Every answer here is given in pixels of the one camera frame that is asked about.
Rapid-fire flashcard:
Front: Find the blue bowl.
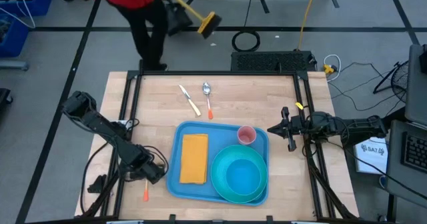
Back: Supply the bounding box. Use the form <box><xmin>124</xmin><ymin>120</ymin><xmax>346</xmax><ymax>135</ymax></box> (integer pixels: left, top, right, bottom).
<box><xmin>226</xmin><ymin>158</ymin><xmax>262</xmax><ymax>196</ymax></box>

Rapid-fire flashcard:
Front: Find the white printed box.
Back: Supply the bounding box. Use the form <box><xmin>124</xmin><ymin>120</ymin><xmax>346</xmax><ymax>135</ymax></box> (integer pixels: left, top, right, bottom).
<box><xmin>353</xmin><ymin>136</ymin><xmax>390</xmax><ymax>175</ymax></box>

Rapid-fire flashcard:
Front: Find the black perforated box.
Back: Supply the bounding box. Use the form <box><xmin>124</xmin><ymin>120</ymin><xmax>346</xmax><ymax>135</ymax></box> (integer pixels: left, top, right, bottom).
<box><xmin>230</xmin><ymin>50</ymin><xmax>317</xmax><ymax>73</ymax></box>

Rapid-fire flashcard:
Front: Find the yellow sponge cloth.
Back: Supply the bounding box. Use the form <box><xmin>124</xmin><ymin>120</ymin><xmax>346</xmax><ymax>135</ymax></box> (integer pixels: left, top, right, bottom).
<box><xmin>179</xmin><ymin>133</ymin><xmax>209</xmax><ymax>185</ymax></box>

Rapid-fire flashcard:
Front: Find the black wire fan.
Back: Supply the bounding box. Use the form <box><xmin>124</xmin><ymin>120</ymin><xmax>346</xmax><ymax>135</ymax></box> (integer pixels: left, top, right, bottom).
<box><xmin>372</xmin><ymin>59</ymin><xmax>410</xmax><ymax>103</ymax></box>

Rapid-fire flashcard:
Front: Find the black cable coil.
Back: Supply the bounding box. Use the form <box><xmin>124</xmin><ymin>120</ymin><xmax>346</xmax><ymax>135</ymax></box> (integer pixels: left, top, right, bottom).
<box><xmin>232</xmin><ymin>29</ymin><xmax>261</xmax><ymax>53</ymax></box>

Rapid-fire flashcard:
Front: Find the teal plate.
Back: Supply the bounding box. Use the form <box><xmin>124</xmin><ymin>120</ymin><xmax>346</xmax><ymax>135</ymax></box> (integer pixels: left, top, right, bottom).
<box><xmin>209</xmin><ymin>144</ymin><xmax>269</xmax><ymax>205</ymax></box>

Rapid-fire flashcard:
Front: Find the black keyboard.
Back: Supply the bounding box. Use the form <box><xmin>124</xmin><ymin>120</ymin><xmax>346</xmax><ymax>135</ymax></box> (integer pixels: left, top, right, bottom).
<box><xmin>402</xmin><ymin>132</ymin><xmax>427</xmax><ymax>175</ymax></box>

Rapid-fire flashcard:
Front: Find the knife with cream handle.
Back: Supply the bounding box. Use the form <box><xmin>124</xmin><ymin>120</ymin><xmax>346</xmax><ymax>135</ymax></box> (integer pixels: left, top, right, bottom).
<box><xmin>178</xmin><ymin>84</ymin><xmax>202</xmax><ymax>117</ymax></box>

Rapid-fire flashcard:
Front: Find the grey keyboard shelf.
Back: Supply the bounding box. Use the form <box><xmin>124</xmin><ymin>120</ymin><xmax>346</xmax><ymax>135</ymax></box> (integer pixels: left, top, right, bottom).
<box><xmin>383</xmin><ymin>119</ymin><xmax>427</xmax><ymax>208</ymax></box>

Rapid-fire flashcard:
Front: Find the blue storage bin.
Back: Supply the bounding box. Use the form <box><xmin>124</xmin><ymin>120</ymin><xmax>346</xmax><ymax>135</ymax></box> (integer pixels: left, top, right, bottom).
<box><xmin>0</xmin><ymin>0</ymin><xmax>54</xmax><ymax>17</ymax></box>
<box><xmin>0</xmin><ymin>13</ymin><xmax>30</xmax><ymax>58</ymax></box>

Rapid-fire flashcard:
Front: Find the black dustpan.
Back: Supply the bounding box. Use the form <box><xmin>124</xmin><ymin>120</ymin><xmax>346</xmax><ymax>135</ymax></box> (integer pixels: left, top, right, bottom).
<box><xmin>165</xmin><ymin>2</ymin><xmax>193</xmax><ymax>37</ymax></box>

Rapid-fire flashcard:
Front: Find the yellow broom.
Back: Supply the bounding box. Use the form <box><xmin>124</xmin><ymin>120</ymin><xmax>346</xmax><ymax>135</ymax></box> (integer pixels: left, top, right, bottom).
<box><xmin>156</xmin><ymin>0</ymin><xmax>223</xmax><ymax>40</ymax></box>

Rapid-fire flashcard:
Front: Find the blue plastic tray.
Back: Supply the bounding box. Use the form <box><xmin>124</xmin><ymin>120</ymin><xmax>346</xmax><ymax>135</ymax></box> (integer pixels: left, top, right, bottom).
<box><xmin>165</xmin><ymin>120</ymin><xmax>270</xmax><ymax>207</ymax></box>

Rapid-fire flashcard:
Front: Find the black aluminium frame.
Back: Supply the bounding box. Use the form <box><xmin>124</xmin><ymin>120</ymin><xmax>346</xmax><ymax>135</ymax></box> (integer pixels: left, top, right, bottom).
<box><xmin>75</xmin><ymin>59</ymin><xmax>360</xmax><ymax>222</ymax></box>

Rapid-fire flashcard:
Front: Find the grey desk top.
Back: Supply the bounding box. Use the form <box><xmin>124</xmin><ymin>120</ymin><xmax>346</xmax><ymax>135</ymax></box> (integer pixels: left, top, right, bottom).
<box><xmin>405</xmin><ymin>43</ymin><xmax>427</xmax><ymax>127</ymax></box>

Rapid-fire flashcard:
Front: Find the spoon with orange handle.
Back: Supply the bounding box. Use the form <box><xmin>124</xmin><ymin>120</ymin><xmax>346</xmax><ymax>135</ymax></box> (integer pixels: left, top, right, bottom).
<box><xmin>201</xmin><ymin>82</ymin><xmax>214</xmax><ymax>121</ymax></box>

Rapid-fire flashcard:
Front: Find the yellow cable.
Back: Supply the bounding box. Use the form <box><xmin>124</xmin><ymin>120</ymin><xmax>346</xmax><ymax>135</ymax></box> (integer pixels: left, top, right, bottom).
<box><xmin>298</xmin><ymin>0</ymin><xmax>320</xmax><ymax>50</ymax></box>

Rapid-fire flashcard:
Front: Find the pink cup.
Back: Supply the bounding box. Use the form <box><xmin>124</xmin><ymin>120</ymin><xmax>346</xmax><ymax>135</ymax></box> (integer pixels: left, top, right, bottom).
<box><xmin>237</xmin><ymin>125</ymin><xmax>258</xmax><ymax>146</ymax></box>

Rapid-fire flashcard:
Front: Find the white cable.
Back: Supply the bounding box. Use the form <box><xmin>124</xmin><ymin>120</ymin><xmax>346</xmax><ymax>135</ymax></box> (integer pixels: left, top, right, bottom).
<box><xmin>0</xmin><ymin>0</ymin><xmax>37</xmax><ymax>29</ymax></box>
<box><xmin>322</xmin><ymin>53</ymin><xmax>342</xmax><ymax>82</ymax></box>

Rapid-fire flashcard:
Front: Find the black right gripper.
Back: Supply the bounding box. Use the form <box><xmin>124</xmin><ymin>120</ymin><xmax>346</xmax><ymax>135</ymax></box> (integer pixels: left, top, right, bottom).
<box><xmin>266</xmin><ymin>106</ymin><xmax>313</xmax><ymax>153</ymax></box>

